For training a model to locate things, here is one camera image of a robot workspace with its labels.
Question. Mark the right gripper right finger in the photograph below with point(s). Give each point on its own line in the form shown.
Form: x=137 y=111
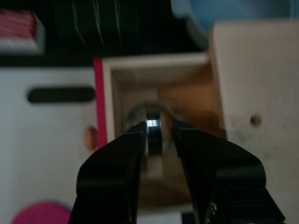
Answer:
x=229 y=186

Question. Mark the pink dough disc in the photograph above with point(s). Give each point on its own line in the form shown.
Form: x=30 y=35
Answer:
x=42 y=214

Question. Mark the pink white sponge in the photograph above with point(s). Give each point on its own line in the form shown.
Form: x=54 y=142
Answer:
x=18 y=32

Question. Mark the blue-grey bowl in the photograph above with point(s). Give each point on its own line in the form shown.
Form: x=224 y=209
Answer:
x=240 y=11

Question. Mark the wooden drawer with red front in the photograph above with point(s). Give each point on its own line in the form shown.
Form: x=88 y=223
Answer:
x=183 y=96

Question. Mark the dark green striped block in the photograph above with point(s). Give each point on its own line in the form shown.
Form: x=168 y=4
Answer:
x=97 y=23

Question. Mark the white cutting board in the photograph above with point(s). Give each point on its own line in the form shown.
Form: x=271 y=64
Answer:
x=46 y=145

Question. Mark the wooden drawer cabinet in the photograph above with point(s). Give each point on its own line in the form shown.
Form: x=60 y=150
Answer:
x=264 y=87

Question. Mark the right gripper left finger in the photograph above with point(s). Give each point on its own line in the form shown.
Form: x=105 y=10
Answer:
x=108 y=180

